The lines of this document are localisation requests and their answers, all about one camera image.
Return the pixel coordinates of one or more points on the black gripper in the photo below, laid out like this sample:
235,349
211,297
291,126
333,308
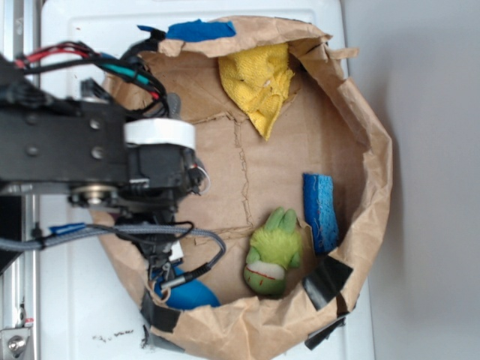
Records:
162,171

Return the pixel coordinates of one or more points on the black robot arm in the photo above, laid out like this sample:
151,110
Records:
75,147

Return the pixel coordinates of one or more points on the grey bunny plush toy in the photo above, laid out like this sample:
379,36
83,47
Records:
175,105

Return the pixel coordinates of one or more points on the black tape patch top left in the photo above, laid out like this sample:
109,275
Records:
132,54

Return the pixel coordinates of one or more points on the black tape patch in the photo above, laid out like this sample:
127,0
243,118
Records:
326,281
162,318
132,54

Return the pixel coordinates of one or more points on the blue plastic bowl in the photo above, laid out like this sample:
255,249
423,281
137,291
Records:
188,296

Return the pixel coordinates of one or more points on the yellow cloth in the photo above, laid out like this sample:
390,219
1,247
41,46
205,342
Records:
258,81

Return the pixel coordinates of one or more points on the brown paper bag bin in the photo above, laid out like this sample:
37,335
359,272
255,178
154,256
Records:
325,126

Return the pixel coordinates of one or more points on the green plush toy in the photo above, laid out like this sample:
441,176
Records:
274,248

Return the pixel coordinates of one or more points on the blue tape strip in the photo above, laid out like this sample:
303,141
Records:
194,31

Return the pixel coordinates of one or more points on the black tape patch bottom left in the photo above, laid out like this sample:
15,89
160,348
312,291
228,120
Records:
162,318

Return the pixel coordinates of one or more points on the blue sponge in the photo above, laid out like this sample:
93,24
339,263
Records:
319,211

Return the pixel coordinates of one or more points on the black tape patch right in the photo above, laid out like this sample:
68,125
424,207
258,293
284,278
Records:
326,281

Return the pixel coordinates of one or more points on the black tape strip bottom right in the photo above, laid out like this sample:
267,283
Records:
316,338

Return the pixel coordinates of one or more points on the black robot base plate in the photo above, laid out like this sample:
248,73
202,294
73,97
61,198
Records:
12,210

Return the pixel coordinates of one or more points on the aluminium frame rail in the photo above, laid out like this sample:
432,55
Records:
20,337

